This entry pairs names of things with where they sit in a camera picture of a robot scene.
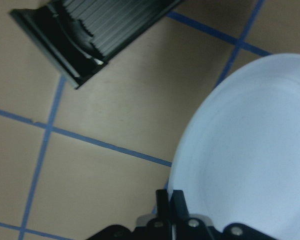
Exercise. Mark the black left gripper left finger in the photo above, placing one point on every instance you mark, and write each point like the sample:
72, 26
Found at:
155, 226

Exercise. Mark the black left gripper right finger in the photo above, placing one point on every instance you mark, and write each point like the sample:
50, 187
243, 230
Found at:
188, 226

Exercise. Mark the blue plate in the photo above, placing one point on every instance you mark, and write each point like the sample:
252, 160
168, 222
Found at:
238, 160

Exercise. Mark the black plate rack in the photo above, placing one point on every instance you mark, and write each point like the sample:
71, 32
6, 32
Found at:
80, 37

